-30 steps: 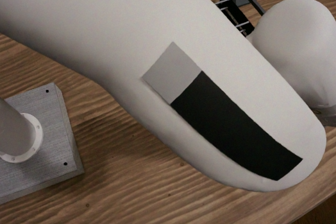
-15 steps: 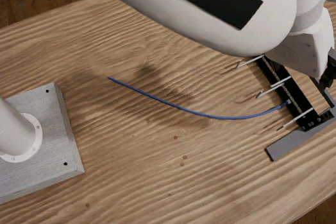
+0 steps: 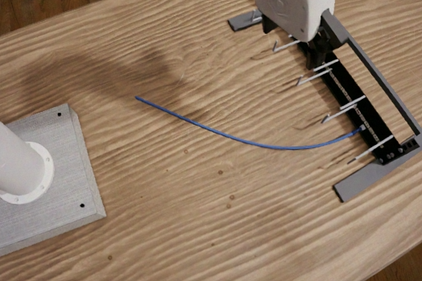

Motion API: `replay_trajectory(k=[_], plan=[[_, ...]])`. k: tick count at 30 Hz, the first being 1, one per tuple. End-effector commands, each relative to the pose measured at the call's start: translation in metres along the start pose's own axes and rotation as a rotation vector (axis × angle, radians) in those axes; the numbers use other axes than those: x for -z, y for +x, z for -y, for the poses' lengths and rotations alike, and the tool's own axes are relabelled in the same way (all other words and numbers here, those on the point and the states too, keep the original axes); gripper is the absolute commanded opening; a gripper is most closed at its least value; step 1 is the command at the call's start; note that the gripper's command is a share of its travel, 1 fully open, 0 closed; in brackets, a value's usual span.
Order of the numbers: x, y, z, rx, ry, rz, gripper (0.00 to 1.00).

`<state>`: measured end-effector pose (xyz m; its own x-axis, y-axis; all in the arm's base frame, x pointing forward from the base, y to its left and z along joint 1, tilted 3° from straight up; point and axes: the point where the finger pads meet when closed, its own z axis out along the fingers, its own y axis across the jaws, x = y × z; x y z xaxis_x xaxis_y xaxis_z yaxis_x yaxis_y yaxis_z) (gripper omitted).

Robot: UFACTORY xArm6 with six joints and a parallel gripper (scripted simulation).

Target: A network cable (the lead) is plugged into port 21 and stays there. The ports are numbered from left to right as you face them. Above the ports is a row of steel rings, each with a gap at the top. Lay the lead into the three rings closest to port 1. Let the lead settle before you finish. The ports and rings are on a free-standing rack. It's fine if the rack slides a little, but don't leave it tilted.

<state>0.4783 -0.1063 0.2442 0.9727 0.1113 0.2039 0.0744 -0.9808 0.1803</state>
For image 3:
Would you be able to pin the grey metal rack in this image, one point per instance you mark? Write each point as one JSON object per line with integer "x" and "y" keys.
{"x": 362, "y": 114}

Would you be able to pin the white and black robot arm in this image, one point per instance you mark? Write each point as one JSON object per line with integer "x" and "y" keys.
{"x": 25, "y": 174}

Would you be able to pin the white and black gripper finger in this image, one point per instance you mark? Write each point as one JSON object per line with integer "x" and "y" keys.
{"x": 335, "y": 38}
{"x": 268, "y": 24}

